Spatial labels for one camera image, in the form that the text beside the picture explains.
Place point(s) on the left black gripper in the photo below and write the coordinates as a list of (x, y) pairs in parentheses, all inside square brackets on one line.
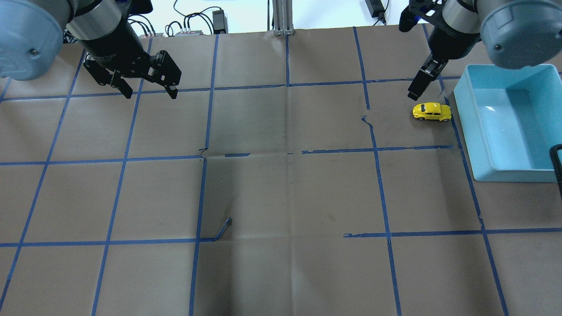
[(115, 45)]

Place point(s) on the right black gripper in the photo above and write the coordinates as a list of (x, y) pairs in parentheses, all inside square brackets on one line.
[(448, 43)]

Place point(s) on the yellow beetle toy car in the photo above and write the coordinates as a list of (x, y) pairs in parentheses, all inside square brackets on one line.
[(432, 111)]

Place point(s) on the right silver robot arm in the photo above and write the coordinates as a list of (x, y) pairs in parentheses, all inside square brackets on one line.
[(515, 33)]

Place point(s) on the black power adapter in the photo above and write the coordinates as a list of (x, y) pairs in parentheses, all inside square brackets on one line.
[(376, 8)]

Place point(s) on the light blue plastic bin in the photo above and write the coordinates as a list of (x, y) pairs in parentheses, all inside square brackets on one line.
[(510, 120)]

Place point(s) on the black power supply top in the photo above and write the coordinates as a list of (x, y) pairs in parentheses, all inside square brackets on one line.
[(219, 22)]

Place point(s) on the aluminium frame post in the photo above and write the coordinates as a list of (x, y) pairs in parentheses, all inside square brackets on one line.
[(282, 17)]

